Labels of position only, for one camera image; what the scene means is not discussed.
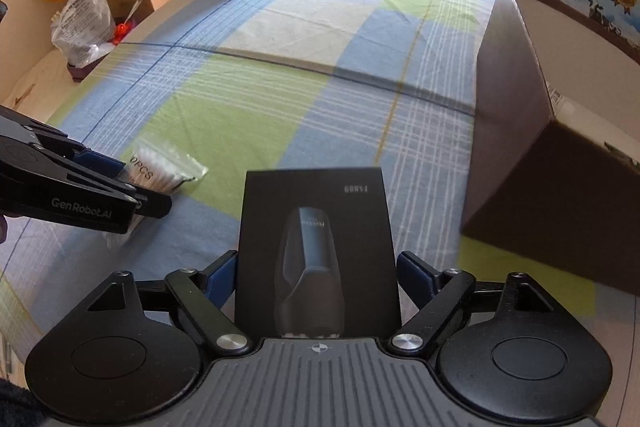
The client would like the cotton swab plastic bag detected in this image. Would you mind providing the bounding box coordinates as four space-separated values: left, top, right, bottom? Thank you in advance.
117 132 208 196

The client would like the black shaver box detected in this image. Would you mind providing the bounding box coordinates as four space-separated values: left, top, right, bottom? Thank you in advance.
235 167 401 338

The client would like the red small object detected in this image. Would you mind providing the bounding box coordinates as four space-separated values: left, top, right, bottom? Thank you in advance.
111 20 134 46

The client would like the clear plastic bag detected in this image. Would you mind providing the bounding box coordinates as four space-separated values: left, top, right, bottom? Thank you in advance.
51 0 115 68

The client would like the brown cardboard storage box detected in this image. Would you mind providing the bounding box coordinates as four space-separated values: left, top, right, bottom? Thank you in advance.
461 0 640 294

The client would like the plaid tablecloth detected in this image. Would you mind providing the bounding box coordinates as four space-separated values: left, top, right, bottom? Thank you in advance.
0 0 640 358

